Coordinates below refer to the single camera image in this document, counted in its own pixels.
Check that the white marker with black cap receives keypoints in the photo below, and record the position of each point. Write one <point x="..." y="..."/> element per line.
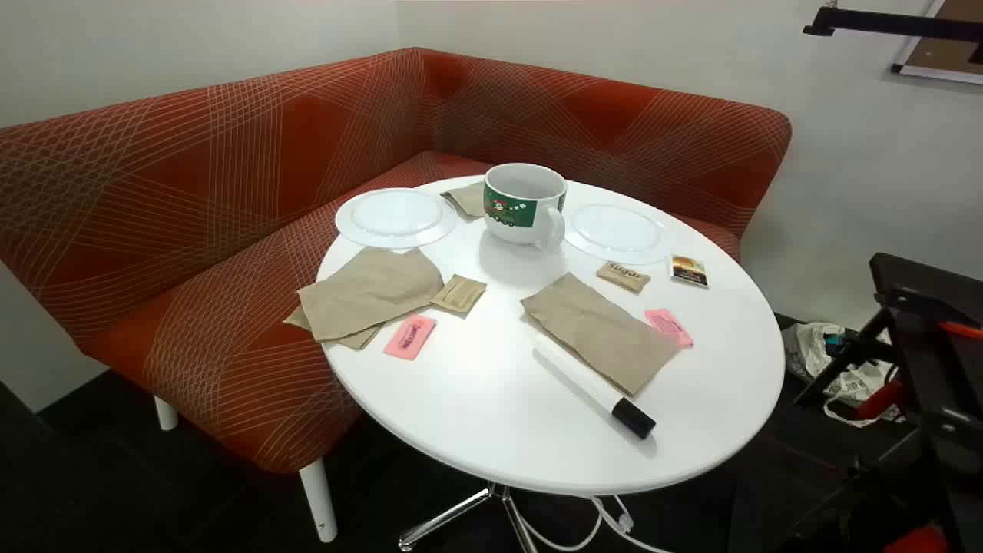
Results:
<point x="584" y="378"/>

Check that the brown sugar packet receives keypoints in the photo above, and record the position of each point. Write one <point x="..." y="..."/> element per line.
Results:
<point x="458" y="295"/>
<point x="621" y="278"/>

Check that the white mug with green band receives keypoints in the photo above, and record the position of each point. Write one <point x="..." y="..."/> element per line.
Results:
<point x="523" y="218"/>

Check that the brown paper napkin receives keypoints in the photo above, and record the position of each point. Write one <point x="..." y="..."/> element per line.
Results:
<point x="358" y="339"/>
<point x="602" y="334"/>
<point x="363" y="294"/>
<point x="467" y="199"/>

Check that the pink sweetener packet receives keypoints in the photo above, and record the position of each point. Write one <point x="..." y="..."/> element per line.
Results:
<point x="667" y="325"/>
<point x="410" y="337"/>

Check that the black orange tea bag packet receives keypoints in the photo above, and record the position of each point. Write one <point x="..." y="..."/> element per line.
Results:
<point x="691" y="271"/>

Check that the chrome table base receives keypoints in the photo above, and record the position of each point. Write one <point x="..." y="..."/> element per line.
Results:
<point x="449" y="512"/>

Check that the white sofa leg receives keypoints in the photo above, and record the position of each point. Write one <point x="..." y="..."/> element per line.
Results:
<point x="165" y="411"/>
<point x="318" y="497"/>

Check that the white green bag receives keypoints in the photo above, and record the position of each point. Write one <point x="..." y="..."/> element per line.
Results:
<point x="819" y="345"/>

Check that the orange patterned corner sofa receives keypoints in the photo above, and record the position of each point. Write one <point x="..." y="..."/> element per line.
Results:
<point x="155" y="203"/>

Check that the black mounting stand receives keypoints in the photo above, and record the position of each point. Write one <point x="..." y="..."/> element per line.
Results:
<point x="922" y="309"/>

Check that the black overhead bar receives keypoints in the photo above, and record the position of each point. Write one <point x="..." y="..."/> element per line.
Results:
<point x="892" y="23"/>

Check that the framed cork board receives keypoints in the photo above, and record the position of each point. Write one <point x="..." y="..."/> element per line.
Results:
<point x="947" y="50"/>

